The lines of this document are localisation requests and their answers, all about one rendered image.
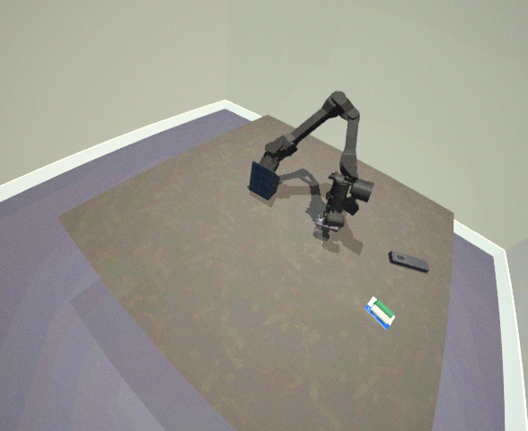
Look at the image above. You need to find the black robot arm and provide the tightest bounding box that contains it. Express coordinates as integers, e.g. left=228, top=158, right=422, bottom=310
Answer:
left=259, top=91, right=374, bottom=216

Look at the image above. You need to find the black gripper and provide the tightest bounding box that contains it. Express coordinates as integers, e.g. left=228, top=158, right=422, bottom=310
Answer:
left=325, top=190, right=347, bottom=228

